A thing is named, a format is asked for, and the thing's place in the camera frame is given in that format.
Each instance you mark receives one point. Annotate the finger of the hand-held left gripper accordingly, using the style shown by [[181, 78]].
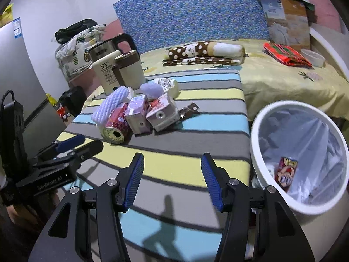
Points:
[[90, 148], [71, 142]]

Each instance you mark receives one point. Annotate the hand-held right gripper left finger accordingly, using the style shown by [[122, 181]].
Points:
[[133, 180]]

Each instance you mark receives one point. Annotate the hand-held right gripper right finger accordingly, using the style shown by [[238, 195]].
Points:
[[211, 180]]

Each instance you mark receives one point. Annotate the red soda can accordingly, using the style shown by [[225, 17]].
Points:
[[116, 127]]

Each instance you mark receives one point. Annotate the white round trash bin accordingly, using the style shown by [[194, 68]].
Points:
[[257, 158]]

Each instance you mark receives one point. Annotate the clear plastic bin liner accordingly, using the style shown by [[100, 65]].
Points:
[[313, 142]]

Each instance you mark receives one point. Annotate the small red toy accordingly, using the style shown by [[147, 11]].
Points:
[[62, 113]]

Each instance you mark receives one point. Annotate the black box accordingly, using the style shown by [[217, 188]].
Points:
[[72, 101]]

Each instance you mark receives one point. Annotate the striped tablecloth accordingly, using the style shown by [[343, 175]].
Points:
[[177, 147]]

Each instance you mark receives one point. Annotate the brown snack wrapper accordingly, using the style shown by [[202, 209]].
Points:
[[189, 111]]

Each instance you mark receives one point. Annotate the red cartoon snack box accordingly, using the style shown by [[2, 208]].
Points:
[[287, 173]]

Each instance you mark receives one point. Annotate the cream insulated cup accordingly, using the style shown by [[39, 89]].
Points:
[[106, 73]]

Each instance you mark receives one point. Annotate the pale purple crumpled ball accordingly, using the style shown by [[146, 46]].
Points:
[[151, 90]]

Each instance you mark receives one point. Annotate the pineapple print bundle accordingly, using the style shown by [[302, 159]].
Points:
[[73, 54]]

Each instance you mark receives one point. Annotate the cream jug with brown lid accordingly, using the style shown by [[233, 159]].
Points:
[[131, 71]]

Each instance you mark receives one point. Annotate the grey refrigerator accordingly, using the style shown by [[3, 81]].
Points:
[[19, 68]]

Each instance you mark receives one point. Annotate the stainless steel electric kettle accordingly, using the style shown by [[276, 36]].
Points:
[[105, 46]]

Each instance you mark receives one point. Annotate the black bag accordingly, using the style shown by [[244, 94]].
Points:
[[73, 30]]

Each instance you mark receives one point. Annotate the bed with yellow sheet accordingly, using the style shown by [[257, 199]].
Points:
[[286, 87]]

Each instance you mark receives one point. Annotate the brown polka-dot blanket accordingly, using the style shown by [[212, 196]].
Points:
[[196, 50]]

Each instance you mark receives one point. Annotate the yellow packet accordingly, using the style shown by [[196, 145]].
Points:
[[6, 15]]

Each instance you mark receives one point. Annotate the red patterned folded cloth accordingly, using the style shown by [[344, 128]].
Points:
[[286, 54]]

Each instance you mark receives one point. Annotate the white bowl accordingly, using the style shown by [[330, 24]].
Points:
[[313, 57]]

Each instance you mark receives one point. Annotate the blue patterned mattress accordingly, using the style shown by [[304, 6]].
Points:
[[190, 13]]

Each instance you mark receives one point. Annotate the cardboard product box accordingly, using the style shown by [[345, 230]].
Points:
[[289, 24]]

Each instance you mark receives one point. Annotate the white bed frame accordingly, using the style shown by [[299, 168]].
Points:
[[330, 46]]

